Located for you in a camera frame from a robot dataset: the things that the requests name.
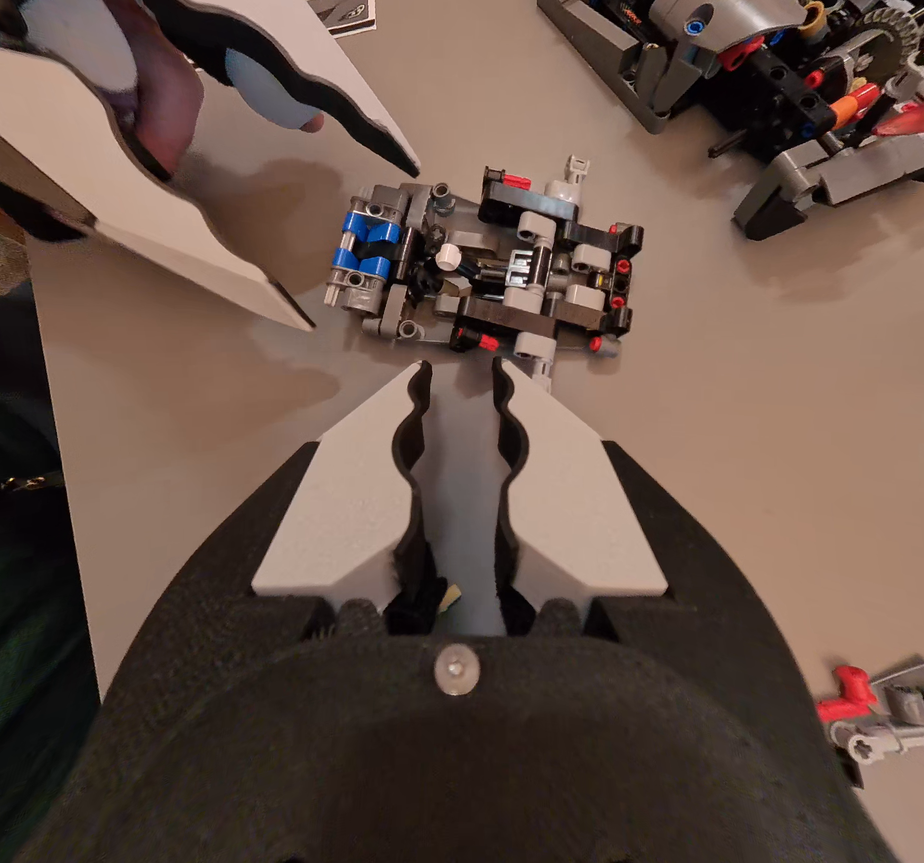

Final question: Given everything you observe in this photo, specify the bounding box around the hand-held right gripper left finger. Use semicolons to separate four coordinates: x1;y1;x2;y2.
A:
251;360;447;635

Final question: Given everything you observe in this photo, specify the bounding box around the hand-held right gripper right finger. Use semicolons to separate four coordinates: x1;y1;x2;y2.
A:
493;359;668;635

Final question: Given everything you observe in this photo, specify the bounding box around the small lego chassis assembly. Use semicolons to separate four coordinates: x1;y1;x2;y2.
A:
325;154;645;389

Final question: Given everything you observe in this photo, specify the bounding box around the red lego piece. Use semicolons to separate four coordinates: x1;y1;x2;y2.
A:
816;667;878;723

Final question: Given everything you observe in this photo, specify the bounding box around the grey lego connector piece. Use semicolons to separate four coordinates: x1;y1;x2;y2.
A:
870;670;924;720

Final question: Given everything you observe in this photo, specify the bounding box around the grey lego axle piece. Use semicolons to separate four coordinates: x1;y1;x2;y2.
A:
829;721;924;764

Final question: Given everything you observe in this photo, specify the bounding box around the large lego car model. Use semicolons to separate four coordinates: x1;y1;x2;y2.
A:
536;0;924;242

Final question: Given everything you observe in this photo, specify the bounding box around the person's left hand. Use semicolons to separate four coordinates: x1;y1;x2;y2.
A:
115;0;205;178

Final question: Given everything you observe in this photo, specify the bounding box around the dark cloth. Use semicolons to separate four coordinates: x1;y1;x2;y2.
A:
0;224;102;842

